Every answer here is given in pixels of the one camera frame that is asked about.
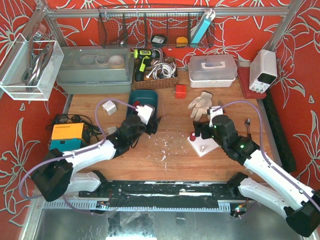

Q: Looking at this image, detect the white work glove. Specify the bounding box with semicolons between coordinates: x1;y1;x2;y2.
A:
188;91;213;121

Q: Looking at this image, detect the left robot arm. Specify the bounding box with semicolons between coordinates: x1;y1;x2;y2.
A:
31;114;161;202

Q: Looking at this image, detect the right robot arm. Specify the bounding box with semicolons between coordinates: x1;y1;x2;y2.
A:
193;115;320;238

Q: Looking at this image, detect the white peg board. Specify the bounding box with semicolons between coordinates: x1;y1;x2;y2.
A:
187;136;219;158

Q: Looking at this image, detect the small ratchet tool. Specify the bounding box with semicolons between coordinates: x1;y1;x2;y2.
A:
244;118;251;138

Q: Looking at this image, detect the teal plastic tray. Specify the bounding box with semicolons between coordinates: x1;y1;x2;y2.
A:
127;89;158;121

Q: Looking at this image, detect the orange cube power socket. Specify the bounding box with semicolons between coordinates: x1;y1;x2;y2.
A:
173;84;187;99

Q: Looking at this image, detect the white cube power socket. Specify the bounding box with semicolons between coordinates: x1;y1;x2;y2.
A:
102;100;118;116

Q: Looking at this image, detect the woven wicker basket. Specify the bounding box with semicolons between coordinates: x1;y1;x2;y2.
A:
132;57;179;90

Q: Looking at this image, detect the white lidded plastic case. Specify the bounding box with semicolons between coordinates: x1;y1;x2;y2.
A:
188;54;238;88

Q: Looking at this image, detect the red foam pad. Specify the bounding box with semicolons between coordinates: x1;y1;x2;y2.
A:
236;66;267;100

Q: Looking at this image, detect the yellow black power drill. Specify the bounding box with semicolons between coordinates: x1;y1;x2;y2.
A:
133;48;160;82

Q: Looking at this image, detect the white power supply unit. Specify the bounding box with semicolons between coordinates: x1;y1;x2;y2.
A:
248;49;278;94

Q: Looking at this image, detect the orange teal battery charger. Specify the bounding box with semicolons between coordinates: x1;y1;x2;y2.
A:
49;122;91;152

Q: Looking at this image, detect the yellow tape measure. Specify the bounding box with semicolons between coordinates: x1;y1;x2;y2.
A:
176;36;189;48

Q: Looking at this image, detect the black round tape measure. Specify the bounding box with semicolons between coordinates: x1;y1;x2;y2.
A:
150;34;167;48

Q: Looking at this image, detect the grey plastic storage box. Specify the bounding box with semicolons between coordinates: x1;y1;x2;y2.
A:
56;46;134;95

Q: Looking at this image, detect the teal white box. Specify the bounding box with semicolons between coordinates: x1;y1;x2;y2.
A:
190;8;216;47

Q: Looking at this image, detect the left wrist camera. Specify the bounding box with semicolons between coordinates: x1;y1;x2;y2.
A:
135;104;155;125

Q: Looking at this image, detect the white cable coil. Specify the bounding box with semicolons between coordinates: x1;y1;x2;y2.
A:
157;62;177;79

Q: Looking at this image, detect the black cable bundle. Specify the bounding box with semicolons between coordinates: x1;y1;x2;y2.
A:
45;113;111;146

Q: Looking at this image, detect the black wire basket shelf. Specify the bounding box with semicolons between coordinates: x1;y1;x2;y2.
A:
97;3;215;48

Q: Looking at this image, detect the clear acrylic wall bin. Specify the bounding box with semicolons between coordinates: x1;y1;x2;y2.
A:
0;34;64;101

